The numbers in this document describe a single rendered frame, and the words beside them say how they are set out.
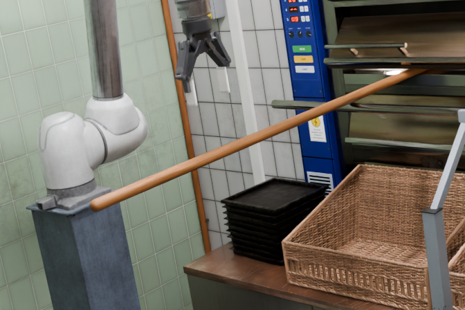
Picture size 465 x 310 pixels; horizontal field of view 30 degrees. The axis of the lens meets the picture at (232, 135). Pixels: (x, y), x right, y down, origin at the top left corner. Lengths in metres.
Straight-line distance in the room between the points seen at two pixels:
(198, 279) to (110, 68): 0.89
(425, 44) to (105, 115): 1.05
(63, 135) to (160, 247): 1.22
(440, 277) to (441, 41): 0.82
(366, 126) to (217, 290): 0.79
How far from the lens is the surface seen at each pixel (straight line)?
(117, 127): 2.80
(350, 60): 2.99
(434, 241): 2.37
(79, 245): 2.72
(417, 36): 2.92
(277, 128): 2.42
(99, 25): 2.74
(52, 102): 3.39
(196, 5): 2.19
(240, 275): 3.07
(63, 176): 2.72
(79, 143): 2.71
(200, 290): 3.22
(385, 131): 3.10
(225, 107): 3.61
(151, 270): 3.78
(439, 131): 2.98
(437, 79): 2.94
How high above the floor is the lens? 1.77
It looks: 14 degrees down
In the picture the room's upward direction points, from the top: 9 degrees counter-clockwise
